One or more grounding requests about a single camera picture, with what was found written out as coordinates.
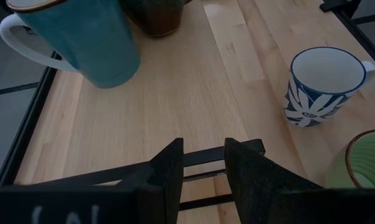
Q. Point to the wooden shelf black metal frame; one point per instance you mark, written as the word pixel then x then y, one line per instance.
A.
pixel 206 154

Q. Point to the blue white patterned mug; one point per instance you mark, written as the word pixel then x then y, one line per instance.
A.
pixel 312 109

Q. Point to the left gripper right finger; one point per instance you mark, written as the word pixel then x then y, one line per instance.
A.
pixel 268 193

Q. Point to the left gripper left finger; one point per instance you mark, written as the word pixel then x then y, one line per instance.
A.
pixel 165 193

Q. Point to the black metal table frame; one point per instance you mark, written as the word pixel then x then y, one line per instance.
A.
pixel 25 124

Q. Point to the teal brown glazed mug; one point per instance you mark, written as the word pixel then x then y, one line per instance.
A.
pixel 156 17

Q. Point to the green ribbed ceramic mug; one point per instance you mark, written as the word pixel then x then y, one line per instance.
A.
pixel 369 158

